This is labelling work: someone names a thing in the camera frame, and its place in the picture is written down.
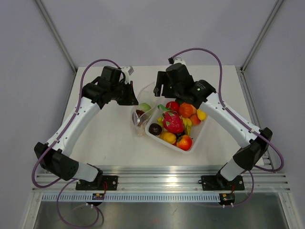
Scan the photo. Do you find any black mount plate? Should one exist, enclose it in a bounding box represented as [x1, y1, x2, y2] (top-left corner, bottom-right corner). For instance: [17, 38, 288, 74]
[75, 175, 119, 191]
[198, 175, 245, 191]

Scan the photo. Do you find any dark red plum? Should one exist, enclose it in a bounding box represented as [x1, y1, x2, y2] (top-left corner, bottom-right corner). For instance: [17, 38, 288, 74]
[133, 109, 148, 125]

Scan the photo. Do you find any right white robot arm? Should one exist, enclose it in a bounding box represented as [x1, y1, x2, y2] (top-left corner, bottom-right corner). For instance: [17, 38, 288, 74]
[153, 63, 273, 190]

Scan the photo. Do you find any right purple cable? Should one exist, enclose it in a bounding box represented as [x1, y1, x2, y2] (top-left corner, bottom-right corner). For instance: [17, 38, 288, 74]
[168, 47, 285, 208]

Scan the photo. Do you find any white slotted cable duct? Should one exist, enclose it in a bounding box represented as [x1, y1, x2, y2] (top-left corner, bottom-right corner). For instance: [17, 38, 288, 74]
[42, 193, 220, 203]

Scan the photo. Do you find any left aluminium frame post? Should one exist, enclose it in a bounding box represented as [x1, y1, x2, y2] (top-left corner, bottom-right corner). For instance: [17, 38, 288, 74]
[33, 0, 78, 75]

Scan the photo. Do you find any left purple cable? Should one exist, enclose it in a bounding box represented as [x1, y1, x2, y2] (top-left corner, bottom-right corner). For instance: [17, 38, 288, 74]
[32, 59, 122, 227]

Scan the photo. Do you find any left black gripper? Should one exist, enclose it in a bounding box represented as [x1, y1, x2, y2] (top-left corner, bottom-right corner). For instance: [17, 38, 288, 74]
[110, 81, 139, 106]

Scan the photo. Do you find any left black mount plate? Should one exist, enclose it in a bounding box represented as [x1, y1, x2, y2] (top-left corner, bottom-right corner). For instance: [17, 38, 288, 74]
[75, 175, 119, 191]

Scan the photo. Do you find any clear zip top bag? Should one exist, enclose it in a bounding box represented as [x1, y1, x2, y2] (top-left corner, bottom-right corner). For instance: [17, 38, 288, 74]
[131, 82, 158, 137]

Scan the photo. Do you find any orange pumpkin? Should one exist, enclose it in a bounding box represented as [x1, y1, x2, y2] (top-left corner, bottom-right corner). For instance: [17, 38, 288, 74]
[178, 103, 196, 118]

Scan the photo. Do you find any dark purple mangosteen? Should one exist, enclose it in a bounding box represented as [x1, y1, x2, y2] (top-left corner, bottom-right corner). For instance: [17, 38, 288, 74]
[149, 123, 163, 136]

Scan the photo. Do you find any right black mount plate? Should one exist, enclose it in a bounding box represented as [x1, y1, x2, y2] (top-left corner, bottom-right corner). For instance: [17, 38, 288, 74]
[198, 175, 245, 191]

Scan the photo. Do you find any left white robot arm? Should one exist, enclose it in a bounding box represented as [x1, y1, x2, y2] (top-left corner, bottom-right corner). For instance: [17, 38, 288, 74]
[34, 66, 138, 190]

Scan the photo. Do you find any right aluminium frame post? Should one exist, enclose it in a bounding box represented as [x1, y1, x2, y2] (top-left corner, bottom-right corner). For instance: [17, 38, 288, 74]
[239, 0, 285, 72]

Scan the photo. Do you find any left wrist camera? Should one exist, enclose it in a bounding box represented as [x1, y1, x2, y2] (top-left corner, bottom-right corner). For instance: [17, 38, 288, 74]
[121, 66, 134, 83]

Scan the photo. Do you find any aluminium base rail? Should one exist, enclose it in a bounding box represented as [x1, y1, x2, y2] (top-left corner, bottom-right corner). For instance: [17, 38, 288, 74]
[32, 166, 291, 193]

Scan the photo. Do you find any purple cable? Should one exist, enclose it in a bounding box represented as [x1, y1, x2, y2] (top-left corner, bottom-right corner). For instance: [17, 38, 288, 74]
[32, 59, 122, 227]
[168, 47, 285, 208]

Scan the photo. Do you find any red tomato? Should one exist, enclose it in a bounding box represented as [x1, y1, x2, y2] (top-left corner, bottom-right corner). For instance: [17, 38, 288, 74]
[165, 101, 180, 112]

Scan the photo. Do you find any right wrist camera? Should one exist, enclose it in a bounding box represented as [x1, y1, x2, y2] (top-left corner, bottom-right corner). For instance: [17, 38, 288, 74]
[173, 57, 186, 65]

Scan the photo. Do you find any white plastic basket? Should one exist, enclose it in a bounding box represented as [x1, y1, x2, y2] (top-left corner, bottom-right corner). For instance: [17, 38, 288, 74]
[145, 99, 208, 154]

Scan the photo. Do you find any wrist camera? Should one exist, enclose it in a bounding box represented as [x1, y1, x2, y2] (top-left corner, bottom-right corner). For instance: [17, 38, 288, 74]
[121, 66, 134, 83]
[173, 57, 186, 65]

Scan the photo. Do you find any aluminium frame post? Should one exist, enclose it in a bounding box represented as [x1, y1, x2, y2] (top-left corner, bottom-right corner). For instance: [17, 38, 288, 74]
[33, 0, 78, 75]
[239, 0, 285, 72]

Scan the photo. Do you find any orange peach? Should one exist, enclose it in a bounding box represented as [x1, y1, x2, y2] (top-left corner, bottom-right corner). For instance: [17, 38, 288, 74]
[189, 114, 201, 126]

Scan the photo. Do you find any red orange persimmon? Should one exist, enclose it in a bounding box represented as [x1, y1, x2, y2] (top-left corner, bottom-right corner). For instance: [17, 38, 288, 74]
[176, 135, 193, 151]

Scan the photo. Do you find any green cabbage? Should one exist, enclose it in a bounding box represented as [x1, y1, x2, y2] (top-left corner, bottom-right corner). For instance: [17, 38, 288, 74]
[136, 103, 152, 115]

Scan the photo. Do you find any yellow lemon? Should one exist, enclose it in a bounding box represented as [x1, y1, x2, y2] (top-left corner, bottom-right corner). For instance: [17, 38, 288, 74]
[160, 131, 177, 145]

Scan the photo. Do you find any pink dragon fruit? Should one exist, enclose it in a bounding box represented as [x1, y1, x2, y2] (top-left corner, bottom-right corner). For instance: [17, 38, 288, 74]
[157, 104, 184, 134]

